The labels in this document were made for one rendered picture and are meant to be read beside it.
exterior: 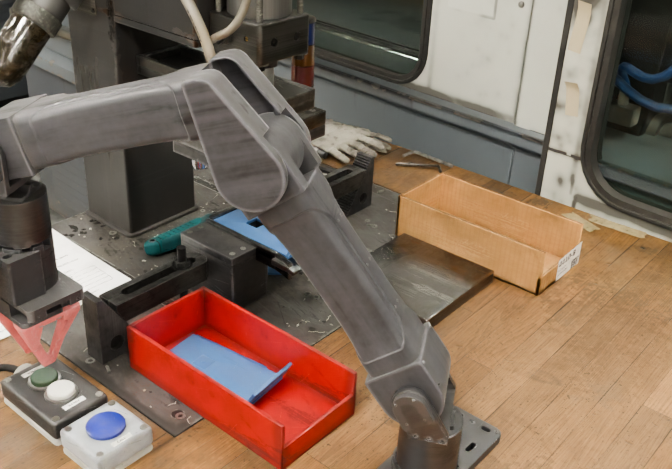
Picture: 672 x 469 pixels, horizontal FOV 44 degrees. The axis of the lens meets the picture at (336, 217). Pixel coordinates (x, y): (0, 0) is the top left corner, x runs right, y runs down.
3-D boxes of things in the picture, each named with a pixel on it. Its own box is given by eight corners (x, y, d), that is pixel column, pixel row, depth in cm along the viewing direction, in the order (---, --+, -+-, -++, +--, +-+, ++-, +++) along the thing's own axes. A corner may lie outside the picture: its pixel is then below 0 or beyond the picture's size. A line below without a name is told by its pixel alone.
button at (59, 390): (58, 414, 89) (56, 400, 88) (43, 402, 91) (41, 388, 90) (82, 401, 91) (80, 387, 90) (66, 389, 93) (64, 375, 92)
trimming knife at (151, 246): (141, 256, 122) (155, 261, 120) (139, 241, 121) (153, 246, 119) (229, 214, 134) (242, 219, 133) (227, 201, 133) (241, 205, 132)
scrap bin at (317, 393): (281, 472, 86) (282, 427, 83) (129, 367, 99) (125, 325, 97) (354, 413, 94) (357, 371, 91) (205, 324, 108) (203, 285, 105)
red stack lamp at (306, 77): (303, 89, 134) (303, 69, 132) (285, 83, 136) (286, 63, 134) (318, 83, 137) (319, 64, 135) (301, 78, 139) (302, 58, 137)
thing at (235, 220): (295, 262, 106) (296, 242, 104) (213, 222, 114) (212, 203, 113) (331, 243, 111) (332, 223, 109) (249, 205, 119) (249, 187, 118)
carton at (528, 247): (536, 301, 117) (545, 253, 114) (394, 239, 131) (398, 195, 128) (577, 267, 126) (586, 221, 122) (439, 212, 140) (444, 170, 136)
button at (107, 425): (102, 456, 84) (100, 441, 83) (79, 437, 86) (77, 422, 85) (134, 436, 87) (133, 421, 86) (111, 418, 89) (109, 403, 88)
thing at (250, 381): (255, 415, 92) (254, 395, 91) (153, 364, 99) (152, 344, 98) (292, 383, 97) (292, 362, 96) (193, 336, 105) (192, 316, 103)
